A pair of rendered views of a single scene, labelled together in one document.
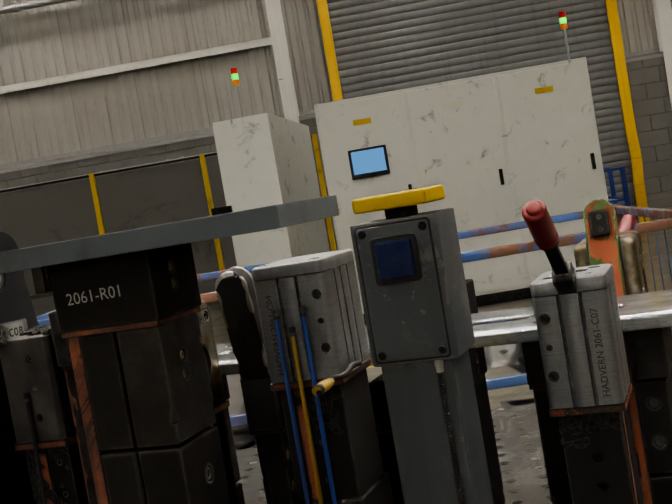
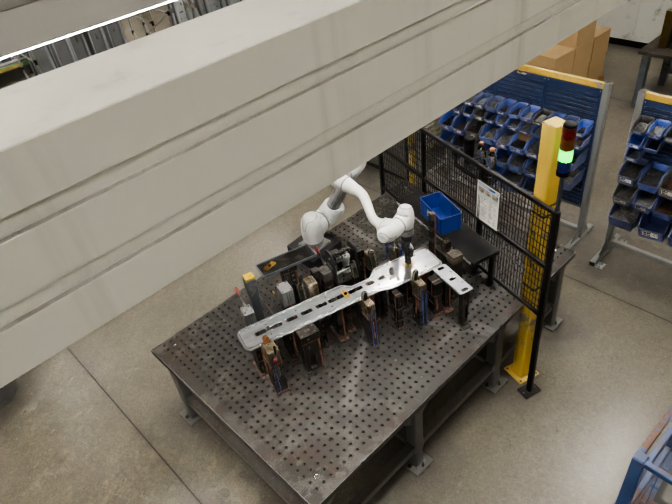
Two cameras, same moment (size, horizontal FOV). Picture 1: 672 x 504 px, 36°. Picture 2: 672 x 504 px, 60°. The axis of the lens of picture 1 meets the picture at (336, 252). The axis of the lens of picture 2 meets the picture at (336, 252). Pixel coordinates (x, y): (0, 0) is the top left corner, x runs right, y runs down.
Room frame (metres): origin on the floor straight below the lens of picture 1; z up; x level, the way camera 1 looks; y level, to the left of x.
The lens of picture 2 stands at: (3.21, -1.60, 3.50)
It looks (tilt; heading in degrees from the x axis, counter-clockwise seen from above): 39 degrees down; 136
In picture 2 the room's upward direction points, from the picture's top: 8 degrees counter-clockwise
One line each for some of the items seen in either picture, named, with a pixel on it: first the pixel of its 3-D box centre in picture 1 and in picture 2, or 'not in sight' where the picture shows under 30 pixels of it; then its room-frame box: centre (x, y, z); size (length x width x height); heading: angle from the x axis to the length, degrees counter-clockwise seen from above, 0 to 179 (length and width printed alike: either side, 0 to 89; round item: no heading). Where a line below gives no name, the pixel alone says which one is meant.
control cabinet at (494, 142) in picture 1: (461, 169); not in sight; (9.23, -1.23, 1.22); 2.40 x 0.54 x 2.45; 86
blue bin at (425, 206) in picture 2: not in sight; (440, 212); (1.39, 1.21, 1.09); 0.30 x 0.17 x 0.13; 152
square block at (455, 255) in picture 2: not in sight; (454, 274); (1.68, 0.93, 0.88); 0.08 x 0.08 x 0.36; 69
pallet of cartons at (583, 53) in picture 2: not in sight; (553, 54); (0.27, 5.47, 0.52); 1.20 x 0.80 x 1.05; 82
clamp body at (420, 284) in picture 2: not in sight; (419, 301); (1.63, 0.59, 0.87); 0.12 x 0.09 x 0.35; 159
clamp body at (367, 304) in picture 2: not in sight; (369, 321); (1.48, 0.28, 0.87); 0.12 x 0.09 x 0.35; 159
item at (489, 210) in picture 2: not in sight; (488, 204); (1.75, 1.20, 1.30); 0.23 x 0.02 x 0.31; 159
